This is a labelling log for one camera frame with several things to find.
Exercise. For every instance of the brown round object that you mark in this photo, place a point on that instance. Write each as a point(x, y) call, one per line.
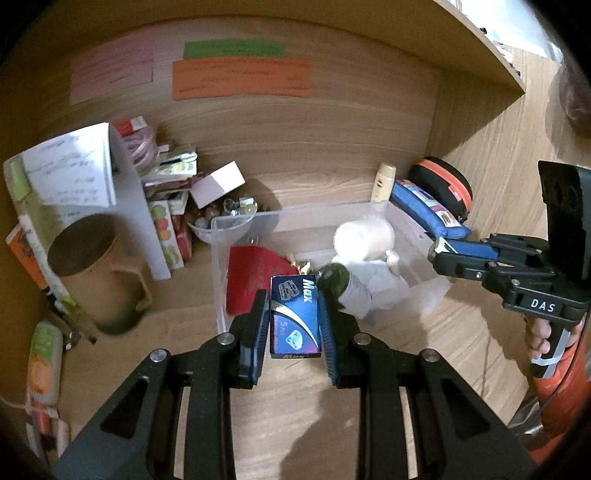
point(575, 97)

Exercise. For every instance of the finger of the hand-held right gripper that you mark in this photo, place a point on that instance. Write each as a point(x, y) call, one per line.
point(466, 270)
point(517, 251)

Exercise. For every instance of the cream lotion bottle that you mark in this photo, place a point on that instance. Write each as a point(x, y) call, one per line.
point(383, 182)

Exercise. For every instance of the white cloth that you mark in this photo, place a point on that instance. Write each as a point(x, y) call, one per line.
point(383, 286)

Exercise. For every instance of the tan mug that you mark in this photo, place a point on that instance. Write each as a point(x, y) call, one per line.
point(92, 286)

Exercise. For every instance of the red white box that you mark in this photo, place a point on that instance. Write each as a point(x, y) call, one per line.
point(131, 125)

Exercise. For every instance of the wooden desk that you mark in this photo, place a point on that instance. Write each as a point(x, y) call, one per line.
point(286, 415)

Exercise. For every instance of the blue staple box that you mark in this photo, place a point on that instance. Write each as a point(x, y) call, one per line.
point(295, 318)

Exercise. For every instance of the black orange round case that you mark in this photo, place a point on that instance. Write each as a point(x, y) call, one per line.
point(443, 177)

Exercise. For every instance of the small white box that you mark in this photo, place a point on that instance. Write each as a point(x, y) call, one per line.
point(217, 182)

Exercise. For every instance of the red textured pouch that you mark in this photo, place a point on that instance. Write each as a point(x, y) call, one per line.
point(249, 277)

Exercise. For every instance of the pink tubing coil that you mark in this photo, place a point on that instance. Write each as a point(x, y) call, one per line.
point(138, 145)

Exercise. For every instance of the blue pencil case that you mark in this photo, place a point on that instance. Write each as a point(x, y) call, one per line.
point(429, 207)

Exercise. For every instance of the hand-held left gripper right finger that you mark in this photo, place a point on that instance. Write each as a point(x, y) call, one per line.
point(328, 341)

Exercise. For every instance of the person's right forearm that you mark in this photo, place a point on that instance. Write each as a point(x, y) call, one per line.
point(558, 406)

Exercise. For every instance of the pink paper note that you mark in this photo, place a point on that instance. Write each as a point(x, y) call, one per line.
point(111, 69)

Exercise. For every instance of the small black clip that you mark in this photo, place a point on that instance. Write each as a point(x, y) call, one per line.
point(76, 334)

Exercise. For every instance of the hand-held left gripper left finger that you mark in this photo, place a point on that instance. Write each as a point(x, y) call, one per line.
point(258, 337)

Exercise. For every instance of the person's right hand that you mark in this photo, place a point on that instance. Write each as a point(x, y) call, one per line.
point(538, 339)

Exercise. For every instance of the orange paper note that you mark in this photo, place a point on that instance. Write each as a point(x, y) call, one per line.
point(240, 78)

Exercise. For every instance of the orange booklet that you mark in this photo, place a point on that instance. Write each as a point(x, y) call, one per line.
point(23, 254)

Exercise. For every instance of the gold foil wrapper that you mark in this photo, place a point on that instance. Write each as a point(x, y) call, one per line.
point(300, 265)

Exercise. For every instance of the clear plastic bottle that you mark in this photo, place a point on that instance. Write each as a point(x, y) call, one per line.
point(351, 290)

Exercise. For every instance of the glass bowl of beads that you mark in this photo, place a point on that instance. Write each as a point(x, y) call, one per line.
point(207, 228)

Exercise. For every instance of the green paper note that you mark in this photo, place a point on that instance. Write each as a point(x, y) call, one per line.
point(233, 50)

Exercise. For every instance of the white padded roll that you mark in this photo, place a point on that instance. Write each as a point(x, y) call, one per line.
point(364, 237)

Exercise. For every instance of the green orange tube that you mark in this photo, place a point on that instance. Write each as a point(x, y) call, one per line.
point(44, 364)

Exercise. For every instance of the clear plastic storage bin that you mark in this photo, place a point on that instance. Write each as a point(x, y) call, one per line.
point(295, 226)

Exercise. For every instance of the stack of fruit-printed packets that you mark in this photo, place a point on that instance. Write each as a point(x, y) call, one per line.
point(168, 230)

